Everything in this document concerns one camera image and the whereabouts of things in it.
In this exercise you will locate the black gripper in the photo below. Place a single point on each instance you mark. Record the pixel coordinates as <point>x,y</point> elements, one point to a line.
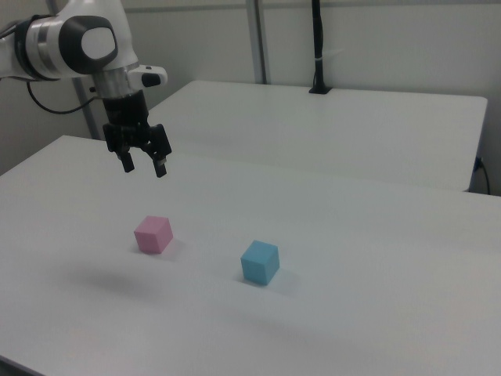
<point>125,111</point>

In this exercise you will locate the blue foam cube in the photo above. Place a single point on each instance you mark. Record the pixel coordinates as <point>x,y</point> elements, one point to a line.
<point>260,263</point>

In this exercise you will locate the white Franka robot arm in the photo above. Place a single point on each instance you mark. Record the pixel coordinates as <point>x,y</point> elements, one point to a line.
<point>94,43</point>

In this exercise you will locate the pink foam cube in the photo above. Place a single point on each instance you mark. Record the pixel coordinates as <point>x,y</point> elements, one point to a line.
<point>153,234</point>

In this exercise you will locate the aluminium frame post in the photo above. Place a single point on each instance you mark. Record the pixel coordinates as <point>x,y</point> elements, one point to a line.
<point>87,113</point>
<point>258,39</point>

